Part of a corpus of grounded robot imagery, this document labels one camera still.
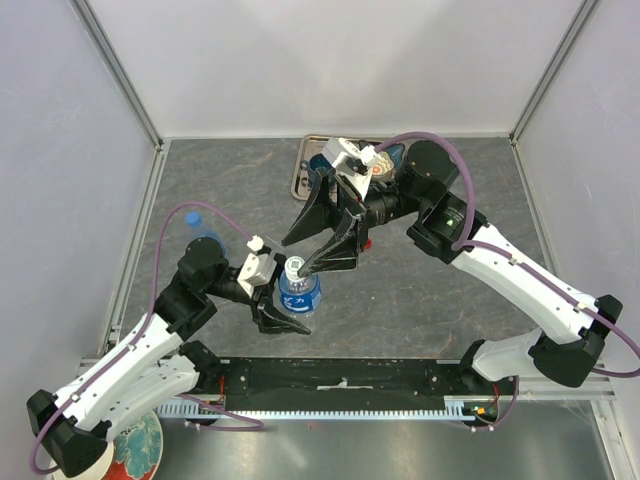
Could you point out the blue bottle cap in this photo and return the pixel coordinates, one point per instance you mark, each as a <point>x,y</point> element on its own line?
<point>193,219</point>

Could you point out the white cable duct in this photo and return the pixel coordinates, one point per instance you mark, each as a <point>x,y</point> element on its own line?
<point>452,411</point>

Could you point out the blue ceramic cup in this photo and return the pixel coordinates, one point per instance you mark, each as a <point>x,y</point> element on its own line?
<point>312,166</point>

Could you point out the blue star-shaped plate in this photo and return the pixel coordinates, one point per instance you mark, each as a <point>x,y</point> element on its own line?
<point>394,152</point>

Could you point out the metal tray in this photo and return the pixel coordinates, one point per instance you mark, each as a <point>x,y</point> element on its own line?
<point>309,147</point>

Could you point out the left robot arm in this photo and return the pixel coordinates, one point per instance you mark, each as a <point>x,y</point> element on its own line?
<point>158,359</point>

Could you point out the patterned small bowl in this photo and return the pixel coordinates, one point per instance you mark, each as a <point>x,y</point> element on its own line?
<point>383,170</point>

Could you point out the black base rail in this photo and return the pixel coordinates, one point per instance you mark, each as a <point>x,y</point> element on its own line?
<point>339,385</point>

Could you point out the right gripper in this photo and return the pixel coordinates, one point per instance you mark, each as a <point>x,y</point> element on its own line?
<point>319,213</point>

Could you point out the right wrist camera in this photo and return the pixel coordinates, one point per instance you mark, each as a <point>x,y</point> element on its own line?
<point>350,161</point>

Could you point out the blue tinted plastic bottle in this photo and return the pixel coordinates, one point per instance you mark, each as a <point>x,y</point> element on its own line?
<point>205,231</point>

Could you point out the red floral plate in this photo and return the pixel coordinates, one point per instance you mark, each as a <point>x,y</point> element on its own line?
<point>138,450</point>

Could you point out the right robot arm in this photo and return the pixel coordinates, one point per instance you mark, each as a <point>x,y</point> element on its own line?
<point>570,326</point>

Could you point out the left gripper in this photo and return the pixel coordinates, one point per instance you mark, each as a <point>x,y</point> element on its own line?
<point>269,320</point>

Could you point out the white bottle cap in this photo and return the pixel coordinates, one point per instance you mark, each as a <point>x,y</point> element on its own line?
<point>293,265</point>

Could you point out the white bowl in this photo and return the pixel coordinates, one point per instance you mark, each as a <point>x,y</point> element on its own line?
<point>96,471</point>

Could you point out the labelled clear water bottle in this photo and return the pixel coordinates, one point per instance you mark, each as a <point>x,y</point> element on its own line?
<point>300,296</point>

